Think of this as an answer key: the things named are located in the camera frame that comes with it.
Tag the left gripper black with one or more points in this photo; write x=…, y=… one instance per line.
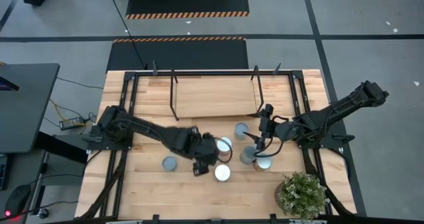
x=208, y=149

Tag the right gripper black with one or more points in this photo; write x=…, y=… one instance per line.
x=266, y=126

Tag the can with pale green label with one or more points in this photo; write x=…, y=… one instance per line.
x=241, y=130

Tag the can with orange label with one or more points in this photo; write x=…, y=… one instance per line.
x=224, y=145

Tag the can with tan label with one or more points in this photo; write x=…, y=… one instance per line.
x=222, y=172

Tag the can with blue label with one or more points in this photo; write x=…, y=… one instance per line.
x=246, y=155

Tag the can with purple yellow label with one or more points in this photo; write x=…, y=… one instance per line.
x=263, y=163

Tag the short teal tuna can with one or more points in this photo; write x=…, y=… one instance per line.
x=169, y=163

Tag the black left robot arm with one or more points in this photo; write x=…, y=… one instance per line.
x=159, y=133

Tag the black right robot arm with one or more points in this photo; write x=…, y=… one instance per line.
x=344, y=103

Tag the potted green plant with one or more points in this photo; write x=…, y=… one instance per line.
x=303, y=195

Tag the black hazard-striped floor mat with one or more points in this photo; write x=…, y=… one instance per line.
x=187, y=0
x=179, y=53

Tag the black power adapter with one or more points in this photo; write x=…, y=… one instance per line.
x=71, y=123

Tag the black desk leg base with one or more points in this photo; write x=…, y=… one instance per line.
x=63, y=147

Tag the black caster wheel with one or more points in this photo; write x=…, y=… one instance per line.
x=42, y=213

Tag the dark grey desk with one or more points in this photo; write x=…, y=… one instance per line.
x=26, y=108

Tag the black computer mouse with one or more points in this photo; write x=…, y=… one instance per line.
x=17, y=200

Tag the dark keyboard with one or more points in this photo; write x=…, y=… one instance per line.
x=2, y=171

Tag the dark laptop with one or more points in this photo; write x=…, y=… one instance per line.
x=6, y=84

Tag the black aluminium table frame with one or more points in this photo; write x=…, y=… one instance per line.
x=215, y=73

